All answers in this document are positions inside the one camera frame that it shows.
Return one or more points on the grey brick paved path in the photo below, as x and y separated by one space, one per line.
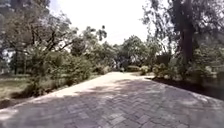
113 106

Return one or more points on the row of trees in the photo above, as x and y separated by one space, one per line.
180 40
43 53

